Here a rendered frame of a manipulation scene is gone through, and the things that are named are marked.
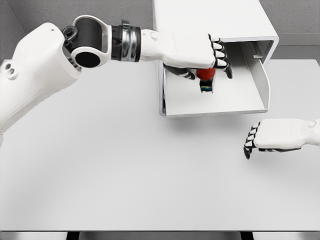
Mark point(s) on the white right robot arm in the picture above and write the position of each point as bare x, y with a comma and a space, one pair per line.
314, 131

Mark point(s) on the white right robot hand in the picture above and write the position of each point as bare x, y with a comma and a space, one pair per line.
277, 133

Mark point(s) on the white tabletop storage cabinet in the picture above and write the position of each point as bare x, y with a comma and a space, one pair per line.
212, 20

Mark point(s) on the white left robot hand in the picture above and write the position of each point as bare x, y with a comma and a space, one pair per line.
190, 51

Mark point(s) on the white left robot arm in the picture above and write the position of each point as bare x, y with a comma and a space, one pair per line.
40, 60

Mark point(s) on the red-knob load switch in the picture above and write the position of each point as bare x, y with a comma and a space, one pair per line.
206, 78

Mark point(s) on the white cabinet drawer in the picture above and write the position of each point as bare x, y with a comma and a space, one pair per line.
240, 87

